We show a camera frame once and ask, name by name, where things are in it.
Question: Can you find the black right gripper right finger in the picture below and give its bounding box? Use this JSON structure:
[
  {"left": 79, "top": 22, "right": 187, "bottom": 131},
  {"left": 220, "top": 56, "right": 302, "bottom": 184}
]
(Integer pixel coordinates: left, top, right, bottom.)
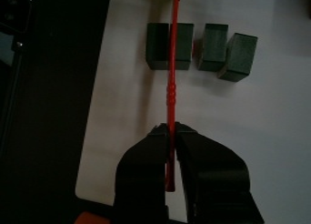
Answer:
[{"left": 174, "top": 121, "right": 265, "bottom": 224}]

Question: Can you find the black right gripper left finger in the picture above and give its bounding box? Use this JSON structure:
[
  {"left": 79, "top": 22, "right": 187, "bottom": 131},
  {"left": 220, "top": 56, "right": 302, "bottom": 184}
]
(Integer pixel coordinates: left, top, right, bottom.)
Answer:
[{"left": 112, "top": 122, "right": 170, "bottom": 224}]

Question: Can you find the nori sushi piece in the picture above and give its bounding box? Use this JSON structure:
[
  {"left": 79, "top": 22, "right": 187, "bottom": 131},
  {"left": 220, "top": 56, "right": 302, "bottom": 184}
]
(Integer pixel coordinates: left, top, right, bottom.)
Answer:
[
  {"left": 216, "top": 32, "right": 261, "bottom": 83},
  {"left": 196, "top": 22, "right": 230, "bottom": 73},
  {"left": 170, "top": 22, "right": 196, "bottom": 71},
  {"left": 144, "top": 22, "right": 171, "bottom": 71}
]

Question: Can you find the red toy knife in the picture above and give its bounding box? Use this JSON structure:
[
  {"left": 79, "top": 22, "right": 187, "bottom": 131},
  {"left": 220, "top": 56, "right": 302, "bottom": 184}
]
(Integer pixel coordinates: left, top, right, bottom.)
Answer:
[{"left": 163, "top": 0, "right": 183, "bottom": 193}]

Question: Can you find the orange brown plate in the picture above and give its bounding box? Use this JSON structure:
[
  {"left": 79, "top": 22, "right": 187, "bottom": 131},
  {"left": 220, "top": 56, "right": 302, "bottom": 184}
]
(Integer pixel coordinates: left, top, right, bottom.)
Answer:
[{"left": 74, "top": 211, "right": 119, "bottom": 224}]

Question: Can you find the white cutting board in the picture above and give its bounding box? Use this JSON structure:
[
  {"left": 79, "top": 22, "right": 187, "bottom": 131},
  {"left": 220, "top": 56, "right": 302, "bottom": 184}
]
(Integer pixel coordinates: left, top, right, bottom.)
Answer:
[{"left": 75, "top": 0, "right": 311, "bottom": 224}]

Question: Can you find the black box device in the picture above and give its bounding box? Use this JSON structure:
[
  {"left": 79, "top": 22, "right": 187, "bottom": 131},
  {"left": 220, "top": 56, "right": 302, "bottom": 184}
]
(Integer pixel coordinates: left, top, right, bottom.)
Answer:
[{"left": 0, "top": 0, "right": 34, "bottom": 35}]

